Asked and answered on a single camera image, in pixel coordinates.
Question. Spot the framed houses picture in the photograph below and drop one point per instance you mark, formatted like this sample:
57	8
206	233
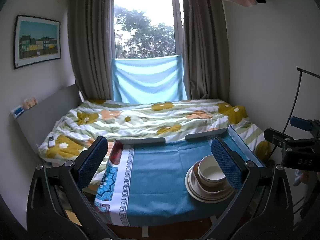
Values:
36	40

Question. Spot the stack of beige plates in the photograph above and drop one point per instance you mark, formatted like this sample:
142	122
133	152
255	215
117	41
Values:
203	193

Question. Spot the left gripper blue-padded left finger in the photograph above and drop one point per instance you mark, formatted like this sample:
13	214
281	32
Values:
87	163

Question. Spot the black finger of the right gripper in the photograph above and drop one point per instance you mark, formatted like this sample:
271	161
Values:
311	126

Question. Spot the white remote control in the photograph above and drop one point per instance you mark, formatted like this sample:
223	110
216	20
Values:
51	142

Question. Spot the person's right hand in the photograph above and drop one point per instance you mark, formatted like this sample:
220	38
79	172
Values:
301	177

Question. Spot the brown curtain right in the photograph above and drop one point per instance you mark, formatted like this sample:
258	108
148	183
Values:
205	50

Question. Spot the floral striped bed duvet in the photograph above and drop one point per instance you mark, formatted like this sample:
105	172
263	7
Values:
79	128

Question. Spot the white ceramic bowl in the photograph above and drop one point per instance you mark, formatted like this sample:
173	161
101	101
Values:
210	172

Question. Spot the black lamp stand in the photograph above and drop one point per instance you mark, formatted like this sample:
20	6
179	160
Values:
294	94

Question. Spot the brown curtain left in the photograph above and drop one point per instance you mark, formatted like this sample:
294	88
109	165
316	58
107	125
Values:
88	24

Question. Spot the light blue window cloth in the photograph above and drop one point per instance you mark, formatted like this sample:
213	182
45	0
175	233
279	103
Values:
150	80

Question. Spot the brown curtain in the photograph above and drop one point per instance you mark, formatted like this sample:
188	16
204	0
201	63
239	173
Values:
88	24
205	50

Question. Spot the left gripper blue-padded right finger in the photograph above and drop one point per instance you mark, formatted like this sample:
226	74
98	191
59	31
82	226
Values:
230	162

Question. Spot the blue patterned tablecloth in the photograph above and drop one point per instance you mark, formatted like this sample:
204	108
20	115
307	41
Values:
144	182

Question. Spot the grey headboard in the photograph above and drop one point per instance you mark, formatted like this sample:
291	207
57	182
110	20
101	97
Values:
37	122

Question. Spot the window with trees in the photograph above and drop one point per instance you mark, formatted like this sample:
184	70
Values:
143	29

